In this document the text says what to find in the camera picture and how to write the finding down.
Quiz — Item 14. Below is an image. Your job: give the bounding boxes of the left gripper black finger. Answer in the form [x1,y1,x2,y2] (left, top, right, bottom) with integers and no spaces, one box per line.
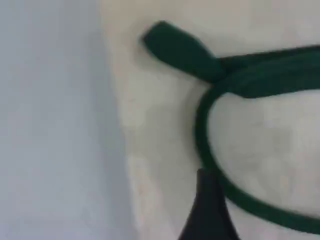
[176,167,240,240]

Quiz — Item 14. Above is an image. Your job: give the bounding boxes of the white canvas bag green handles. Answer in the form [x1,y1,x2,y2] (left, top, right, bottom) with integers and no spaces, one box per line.
[99,0,320,240]

